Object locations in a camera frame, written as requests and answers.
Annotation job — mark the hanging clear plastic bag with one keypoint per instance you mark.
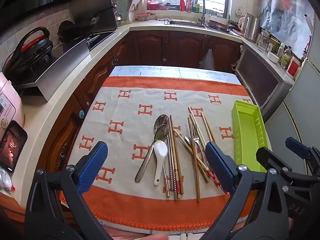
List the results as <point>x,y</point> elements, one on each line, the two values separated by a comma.
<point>208,60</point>

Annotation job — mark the red bowl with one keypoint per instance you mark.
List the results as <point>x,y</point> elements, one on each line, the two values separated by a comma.
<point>153,5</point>

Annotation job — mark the dark brown wooden chopstick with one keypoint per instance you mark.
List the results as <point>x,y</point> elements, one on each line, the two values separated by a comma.
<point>182,188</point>

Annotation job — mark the steel cabinet appliance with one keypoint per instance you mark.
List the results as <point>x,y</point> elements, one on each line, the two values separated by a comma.
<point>260,80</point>

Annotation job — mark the pink rice cooker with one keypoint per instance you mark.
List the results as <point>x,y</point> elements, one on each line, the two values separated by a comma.
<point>10,100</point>

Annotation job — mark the dark brown chopstick red label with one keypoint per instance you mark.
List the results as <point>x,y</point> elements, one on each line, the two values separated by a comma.
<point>178,188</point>

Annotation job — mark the black wok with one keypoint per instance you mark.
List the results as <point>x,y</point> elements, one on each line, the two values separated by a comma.
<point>67,30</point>

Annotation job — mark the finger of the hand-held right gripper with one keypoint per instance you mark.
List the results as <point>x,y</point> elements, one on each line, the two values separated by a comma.
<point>297,148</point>
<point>268,157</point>

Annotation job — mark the white ceramic spoon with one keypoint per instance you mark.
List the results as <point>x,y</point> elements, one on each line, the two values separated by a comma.
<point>160,152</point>

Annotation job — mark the large metal spoon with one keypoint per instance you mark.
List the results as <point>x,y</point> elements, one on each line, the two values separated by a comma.
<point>161,120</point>
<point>162,132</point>

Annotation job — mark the clear plastic wall sheet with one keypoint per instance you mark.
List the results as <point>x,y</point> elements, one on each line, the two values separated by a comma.
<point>282,5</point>

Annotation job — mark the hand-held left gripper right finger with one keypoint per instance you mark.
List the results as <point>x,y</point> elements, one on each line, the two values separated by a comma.
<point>221,166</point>

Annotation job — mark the black smartphone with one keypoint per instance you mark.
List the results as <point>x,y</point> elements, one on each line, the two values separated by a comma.
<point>12,145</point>

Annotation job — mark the metal chopstick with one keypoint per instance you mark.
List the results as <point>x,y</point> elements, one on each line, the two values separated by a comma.
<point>171,175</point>
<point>175,196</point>

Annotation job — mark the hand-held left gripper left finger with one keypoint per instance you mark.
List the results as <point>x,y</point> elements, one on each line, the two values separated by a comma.
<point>92,166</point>

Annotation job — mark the glass jar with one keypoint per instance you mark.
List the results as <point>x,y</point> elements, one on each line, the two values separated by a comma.
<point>263,41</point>

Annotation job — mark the black gas stove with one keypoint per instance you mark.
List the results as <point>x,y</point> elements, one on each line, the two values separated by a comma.
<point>100,40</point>

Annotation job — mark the white plastic bag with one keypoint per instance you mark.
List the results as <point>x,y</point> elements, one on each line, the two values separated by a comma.
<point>5,180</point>

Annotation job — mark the white bowl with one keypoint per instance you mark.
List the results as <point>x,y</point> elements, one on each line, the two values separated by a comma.
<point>273,58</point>

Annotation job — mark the pink bottle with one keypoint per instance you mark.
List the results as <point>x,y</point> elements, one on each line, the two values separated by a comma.
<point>189,5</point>

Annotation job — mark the green jar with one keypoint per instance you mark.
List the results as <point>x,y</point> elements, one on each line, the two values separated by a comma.
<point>197,8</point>

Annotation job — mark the steel electric kettle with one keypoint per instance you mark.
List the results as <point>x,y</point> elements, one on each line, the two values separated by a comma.
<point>251,27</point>

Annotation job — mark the black and red electric cooker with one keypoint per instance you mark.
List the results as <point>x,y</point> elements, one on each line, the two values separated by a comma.
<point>30,52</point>

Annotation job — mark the green plastic tray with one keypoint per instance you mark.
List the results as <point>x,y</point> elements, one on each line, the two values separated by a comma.
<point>246,135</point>

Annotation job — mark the steel faucet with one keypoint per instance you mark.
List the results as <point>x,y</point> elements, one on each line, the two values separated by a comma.
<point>203,12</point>

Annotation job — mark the light blue printed tablecloth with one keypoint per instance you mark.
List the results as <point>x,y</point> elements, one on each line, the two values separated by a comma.
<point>175,71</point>

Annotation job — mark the kitchen sink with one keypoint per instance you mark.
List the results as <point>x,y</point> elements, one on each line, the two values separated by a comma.
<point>185,23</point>

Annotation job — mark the red dish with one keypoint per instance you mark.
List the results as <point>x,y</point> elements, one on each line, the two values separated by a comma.
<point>217,24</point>

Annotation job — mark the pink lidded bowl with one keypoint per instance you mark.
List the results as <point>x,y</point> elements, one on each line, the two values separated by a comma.
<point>143,17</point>

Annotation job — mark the orange and beige printed blanket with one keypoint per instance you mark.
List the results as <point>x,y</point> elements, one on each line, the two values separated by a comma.
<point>125,130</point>

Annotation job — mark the metal fork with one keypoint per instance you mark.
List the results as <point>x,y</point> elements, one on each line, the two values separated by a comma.
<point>196,142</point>

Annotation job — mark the small steel kettle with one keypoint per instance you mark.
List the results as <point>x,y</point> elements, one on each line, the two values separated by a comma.
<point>118,17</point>

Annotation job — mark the red bottle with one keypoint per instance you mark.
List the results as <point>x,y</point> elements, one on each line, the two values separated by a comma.
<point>182,3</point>

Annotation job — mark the red can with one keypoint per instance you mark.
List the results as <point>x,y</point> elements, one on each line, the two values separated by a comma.
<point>293,68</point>

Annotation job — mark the metal splash guard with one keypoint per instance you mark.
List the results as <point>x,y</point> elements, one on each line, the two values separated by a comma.
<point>65,67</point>

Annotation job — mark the green label bottle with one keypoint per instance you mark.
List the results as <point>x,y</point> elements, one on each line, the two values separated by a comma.
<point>285,58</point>

